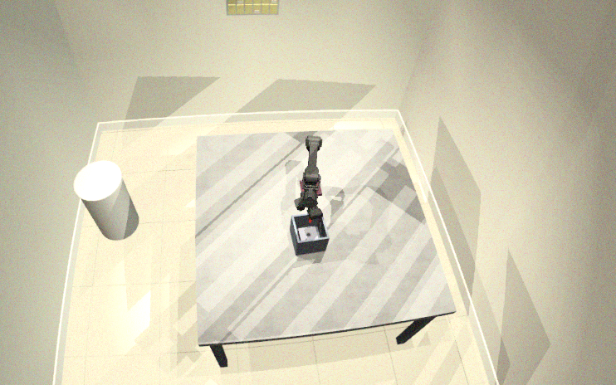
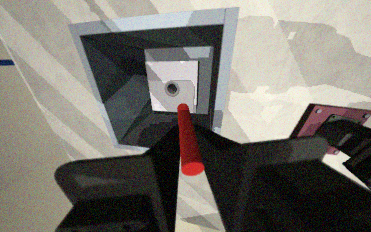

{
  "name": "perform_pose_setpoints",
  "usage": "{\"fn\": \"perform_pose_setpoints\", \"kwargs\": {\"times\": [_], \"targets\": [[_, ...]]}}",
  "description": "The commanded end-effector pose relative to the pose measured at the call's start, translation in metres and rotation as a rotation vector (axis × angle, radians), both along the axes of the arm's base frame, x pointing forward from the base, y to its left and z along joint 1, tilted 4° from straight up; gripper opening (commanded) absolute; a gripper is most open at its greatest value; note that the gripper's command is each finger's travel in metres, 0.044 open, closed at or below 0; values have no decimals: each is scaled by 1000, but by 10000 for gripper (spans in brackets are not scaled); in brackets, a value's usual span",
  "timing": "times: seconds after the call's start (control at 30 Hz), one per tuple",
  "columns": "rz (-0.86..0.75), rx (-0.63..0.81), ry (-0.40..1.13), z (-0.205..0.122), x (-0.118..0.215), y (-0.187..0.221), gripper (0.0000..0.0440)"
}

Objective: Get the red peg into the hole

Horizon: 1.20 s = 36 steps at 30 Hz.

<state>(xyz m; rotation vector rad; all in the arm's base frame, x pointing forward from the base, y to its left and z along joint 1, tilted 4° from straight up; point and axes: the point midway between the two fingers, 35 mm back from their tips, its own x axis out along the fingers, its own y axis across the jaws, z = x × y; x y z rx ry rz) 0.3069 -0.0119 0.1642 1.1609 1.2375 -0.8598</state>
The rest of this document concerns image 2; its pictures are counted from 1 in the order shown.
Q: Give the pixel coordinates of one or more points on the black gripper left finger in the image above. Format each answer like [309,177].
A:
[155,173]

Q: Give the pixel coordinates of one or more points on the white plate with hole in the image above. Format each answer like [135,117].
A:
[163,76]

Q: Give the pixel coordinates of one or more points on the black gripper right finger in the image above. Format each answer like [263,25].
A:
[229,166]

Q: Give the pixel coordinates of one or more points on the red peg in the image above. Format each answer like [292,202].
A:
[191,159]

